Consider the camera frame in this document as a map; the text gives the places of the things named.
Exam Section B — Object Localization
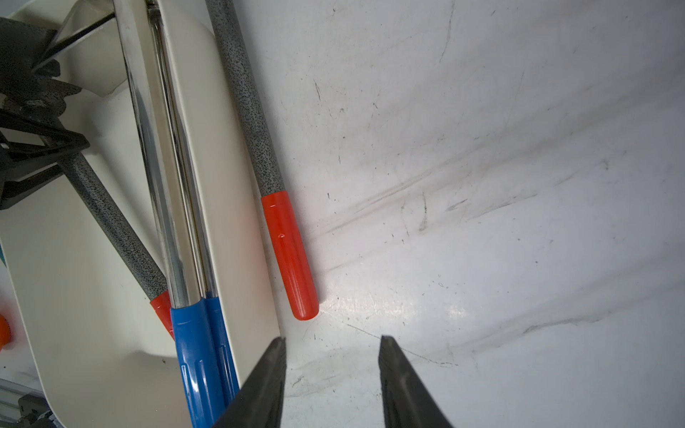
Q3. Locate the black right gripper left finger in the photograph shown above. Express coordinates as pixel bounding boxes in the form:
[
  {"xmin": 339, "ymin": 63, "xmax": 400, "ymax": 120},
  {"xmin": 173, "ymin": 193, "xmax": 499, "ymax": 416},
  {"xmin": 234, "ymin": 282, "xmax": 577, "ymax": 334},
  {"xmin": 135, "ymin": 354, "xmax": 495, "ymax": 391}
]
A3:
[{"xmin": 213, "ymin": 337, "xmax": 286, "ymax": 428}]

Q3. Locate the orange plastic cup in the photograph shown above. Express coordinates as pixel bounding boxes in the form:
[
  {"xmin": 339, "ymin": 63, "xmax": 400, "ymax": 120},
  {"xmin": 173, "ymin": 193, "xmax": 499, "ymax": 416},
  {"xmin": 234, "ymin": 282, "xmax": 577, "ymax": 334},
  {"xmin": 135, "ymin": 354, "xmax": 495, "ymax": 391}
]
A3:
[{"xmin": 0, "ymin": 315, "xmax": 12, "ymax": 351}]

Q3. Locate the chrome hoe blue handle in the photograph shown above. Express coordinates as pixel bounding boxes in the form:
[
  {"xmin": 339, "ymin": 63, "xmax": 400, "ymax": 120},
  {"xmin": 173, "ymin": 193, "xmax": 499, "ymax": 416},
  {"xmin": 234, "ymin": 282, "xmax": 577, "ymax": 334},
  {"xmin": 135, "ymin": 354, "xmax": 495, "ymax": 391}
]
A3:
[
  {"xmin": 147, "ymin": 3, "xmax": 239, "ymax": 424},
  {"xmin": 39, "ymin": 1, "xmax": 238, "ymax": 427}
]

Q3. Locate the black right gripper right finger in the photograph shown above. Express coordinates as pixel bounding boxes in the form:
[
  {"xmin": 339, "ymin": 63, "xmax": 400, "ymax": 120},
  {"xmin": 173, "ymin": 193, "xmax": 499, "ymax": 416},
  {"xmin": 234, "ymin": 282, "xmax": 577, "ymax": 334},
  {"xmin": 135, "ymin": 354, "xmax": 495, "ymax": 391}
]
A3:
[{"xmin": 378, "ymin": 335, "xmax": 452, "ymax": 428}]

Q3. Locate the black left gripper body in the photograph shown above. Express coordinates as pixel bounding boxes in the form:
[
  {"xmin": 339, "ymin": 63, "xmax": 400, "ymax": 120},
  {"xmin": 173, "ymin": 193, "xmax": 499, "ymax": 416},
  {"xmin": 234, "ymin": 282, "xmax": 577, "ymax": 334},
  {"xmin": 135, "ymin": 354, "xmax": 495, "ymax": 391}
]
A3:
[{"xmin": 1, "ymin": 111, "xmax": 90, "ymax": 210}]

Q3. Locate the cream plastic storage tray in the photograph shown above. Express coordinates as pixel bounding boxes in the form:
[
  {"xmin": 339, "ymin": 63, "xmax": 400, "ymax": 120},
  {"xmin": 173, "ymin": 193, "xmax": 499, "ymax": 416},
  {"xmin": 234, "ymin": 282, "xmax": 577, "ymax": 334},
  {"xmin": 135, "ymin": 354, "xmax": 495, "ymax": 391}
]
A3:
[{"xmin": 1, "ymin": 1, "xmax": 280, "ymax": 427}]

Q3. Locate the grey speckled hoe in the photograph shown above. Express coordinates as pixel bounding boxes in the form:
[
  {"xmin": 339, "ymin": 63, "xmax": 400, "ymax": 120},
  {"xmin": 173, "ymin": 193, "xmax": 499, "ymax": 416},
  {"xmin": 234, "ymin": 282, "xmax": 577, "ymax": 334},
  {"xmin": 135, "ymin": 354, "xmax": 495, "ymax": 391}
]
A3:
[
  {"xmin": 1, "ymin": 14, "xmax": 172, "ymax": 332},
  {"xmin": 205, "ymin": 0, "xmax": 319, "ymax": 321}
]

